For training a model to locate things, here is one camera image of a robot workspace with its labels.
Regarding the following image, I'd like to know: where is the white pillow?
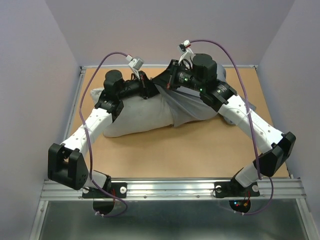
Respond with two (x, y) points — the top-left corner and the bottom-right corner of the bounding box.
(103, 87), (175, 138)

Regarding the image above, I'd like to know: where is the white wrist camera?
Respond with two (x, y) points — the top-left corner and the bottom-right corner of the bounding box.
(178, 39), (195, 64)
(125, 54), (145, 78)

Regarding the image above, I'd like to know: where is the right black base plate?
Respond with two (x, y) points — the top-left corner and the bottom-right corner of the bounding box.
(213, 181), (260, 199)

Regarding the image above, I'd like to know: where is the grey pillowcase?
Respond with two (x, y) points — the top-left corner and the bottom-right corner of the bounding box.
(154, 63), (258, 128)

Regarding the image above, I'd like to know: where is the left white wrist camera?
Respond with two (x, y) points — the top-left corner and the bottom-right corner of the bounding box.
(125, 54), (145, 78)

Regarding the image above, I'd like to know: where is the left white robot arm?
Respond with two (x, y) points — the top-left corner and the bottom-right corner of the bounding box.
(47, 69), (159, 198)

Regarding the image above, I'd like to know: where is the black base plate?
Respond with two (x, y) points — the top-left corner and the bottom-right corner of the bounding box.
(213, 181), (260, 199)
(81, 181), (128, 199)

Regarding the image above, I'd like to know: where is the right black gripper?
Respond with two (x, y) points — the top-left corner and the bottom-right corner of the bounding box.
(150, 59), (205, 93)

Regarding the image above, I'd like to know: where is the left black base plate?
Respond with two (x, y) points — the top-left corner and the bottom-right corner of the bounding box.
(81, 181), (128, 199)

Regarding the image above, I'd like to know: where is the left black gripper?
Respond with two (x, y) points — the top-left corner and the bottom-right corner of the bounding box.
(117, 70), (165, 101)

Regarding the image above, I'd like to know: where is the aluminium frame rail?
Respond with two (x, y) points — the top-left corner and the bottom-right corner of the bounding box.
(40, 177), (307, 201)

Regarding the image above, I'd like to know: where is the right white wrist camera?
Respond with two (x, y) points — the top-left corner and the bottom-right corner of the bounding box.
(178, 39), (195, 64)

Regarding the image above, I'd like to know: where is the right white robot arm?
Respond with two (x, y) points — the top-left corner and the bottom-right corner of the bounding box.
(152, 53), (296, 195)

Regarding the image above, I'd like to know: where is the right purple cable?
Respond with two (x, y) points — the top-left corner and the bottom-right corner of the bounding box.
(186, 39), (275, 216)

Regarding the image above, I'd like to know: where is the metal front panel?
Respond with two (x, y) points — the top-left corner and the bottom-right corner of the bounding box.
(39, 199), (308, 240)

